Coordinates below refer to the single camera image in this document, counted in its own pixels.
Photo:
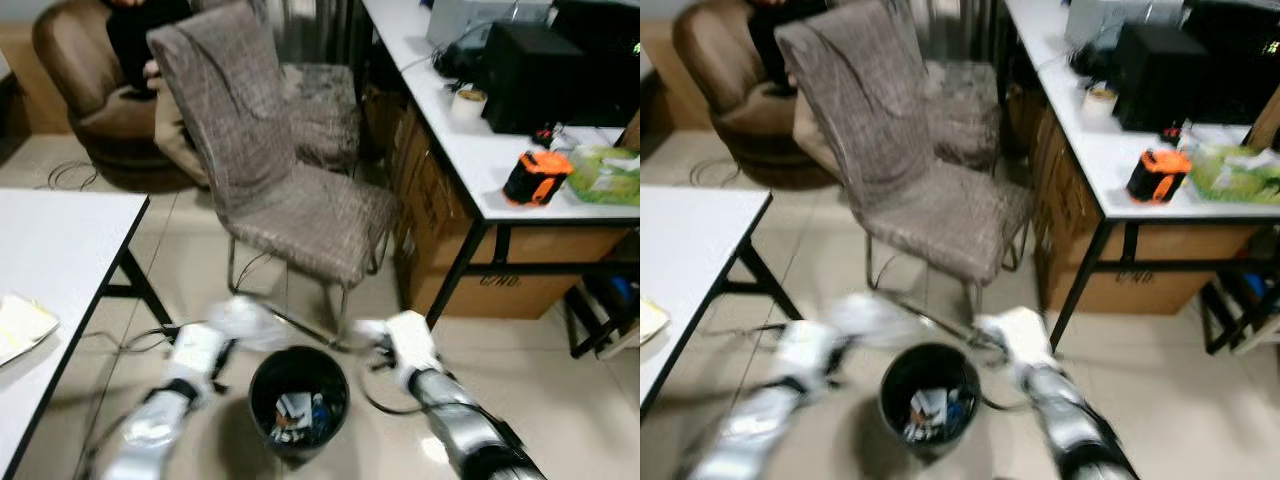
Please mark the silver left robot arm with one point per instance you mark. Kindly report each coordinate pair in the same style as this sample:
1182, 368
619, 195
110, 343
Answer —
150, 430
760, 430

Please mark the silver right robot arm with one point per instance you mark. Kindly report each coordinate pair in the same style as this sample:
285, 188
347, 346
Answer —
470, 430
1080, 430

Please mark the small blue packet trash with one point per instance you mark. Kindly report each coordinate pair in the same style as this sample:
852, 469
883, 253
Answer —
952, 406
319, 408

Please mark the white carton trash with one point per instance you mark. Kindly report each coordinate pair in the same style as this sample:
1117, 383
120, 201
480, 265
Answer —
293, 408
925, 408

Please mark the black round rubbish bin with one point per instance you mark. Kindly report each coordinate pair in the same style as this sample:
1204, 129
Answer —
930, 447
300, 447

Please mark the grey-brown checked fabric chair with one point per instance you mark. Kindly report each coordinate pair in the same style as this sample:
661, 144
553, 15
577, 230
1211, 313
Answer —
300, 220
930, 210

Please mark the large printed cardboard box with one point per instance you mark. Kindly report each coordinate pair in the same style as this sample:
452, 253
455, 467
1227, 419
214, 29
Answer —
540, 245
1180, 245

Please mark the white table with black legs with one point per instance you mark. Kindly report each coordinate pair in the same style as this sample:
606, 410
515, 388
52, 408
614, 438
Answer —
470, 150
690, 240
50, 240
1110, 150

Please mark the cream paper notebook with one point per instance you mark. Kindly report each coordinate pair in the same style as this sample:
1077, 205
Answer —
22, 325
652, 322

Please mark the black metal rack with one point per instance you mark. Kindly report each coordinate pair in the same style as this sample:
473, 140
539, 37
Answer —
1235, 300
600, 310

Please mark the small cardboard box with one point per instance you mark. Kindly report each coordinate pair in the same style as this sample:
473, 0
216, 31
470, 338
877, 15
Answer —
1022, 115
380, 115

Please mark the orange and black device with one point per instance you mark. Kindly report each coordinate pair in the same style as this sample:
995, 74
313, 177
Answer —
545, 175
1165, 172

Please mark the small red and black object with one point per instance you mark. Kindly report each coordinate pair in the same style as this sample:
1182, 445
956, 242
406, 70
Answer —
1172, 132
544, 135

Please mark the green plastic packet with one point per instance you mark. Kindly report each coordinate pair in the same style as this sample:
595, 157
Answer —
605, 180
1235, 175

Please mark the black box speaker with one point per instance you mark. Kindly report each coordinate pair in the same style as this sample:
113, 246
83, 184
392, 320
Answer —
525, 80
1160, 80

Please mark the seated person in beige trousers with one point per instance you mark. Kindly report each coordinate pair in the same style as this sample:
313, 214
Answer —
150, 40
775, 40

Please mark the brown round armchair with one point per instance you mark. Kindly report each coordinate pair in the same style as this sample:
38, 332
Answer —
70, 60
710, 60

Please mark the grey printer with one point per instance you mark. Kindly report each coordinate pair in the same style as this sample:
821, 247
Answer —
480, 20
1110, 20

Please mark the large black device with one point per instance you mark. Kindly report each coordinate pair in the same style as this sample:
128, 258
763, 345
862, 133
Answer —
1245, 60
610, 60

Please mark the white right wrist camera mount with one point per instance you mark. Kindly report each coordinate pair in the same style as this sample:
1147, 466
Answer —
412, 340
1025, 335

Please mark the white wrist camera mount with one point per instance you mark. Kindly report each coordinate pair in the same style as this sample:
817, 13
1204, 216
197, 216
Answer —
412, 340
1025, 335
810, 350
195, 350

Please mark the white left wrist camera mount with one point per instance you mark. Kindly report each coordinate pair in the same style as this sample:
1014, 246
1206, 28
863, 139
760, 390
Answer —
810, 350
195, 350

